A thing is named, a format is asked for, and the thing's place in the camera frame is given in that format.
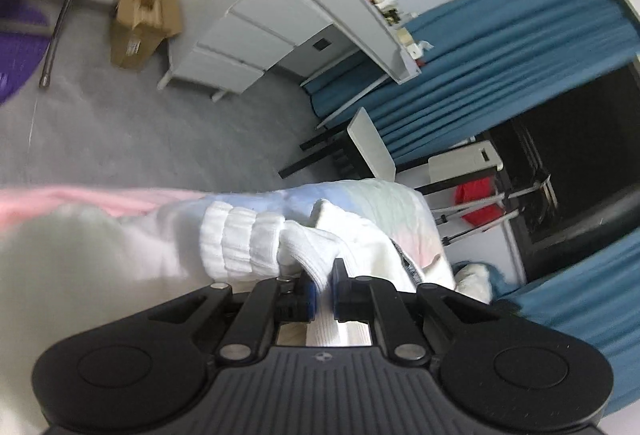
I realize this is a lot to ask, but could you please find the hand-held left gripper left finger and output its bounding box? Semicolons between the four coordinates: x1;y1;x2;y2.
167;277;317;362

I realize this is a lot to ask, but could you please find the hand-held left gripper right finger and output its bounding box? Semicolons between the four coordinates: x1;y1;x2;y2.
332;259;502;364

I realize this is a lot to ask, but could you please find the white knit sweater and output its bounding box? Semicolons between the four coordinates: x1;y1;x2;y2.
0;198;457;435

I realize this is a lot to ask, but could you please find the pastel quilted blanket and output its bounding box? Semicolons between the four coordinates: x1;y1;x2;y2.
0;178;453;277

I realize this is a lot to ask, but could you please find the white fluffy cushion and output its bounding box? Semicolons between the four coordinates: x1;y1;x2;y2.
452;262;494;305

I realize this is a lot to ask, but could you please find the black chair with white back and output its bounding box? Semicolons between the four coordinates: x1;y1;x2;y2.
277;106;397;182
414;140;504;197

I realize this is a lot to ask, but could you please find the red bag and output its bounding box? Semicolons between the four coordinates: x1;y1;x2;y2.
454;180;507;227

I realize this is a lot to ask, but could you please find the metal folding stand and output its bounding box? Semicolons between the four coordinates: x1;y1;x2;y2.
432;179;552;247

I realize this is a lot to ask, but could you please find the blue window curtain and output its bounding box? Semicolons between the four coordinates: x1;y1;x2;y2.
492;226;640;417
304;0;640;167

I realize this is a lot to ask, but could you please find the white desk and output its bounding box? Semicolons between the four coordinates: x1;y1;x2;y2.
287;0;427;86

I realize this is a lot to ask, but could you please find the white drawer cabinet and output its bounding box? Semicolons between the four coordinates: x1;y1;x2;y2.
157;0;352;102

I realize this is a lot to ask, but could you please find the dark window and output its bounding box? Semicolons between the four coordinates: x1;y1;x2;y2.
479;64;640;267

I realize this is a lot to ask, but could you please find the brown cardboard box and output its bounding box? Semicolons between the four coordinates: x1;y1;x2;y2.
109;0;184;72

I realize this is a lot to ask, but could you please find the purple mat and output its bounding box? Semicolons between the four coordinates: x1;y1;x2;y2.
0;0;52;105

